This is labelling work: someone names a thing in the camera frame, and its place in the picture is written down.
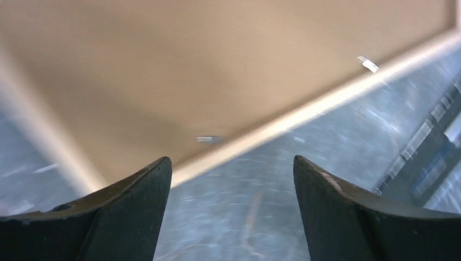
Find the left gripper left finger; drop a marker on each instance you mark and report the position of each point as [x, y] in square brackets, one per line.
[119, 222]

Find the wooden picture frame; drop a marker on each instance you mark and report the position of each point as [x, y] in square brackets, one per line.
[46, 132]

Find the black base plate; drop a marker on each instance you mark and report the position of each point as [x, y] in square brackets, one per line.
[428, 157]

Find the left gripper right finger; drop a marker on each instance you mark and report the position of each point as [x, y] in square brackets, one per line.
[342, 221]

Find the brown backing board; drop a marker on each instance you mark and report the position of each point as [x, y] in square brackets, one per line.
[133, 81]

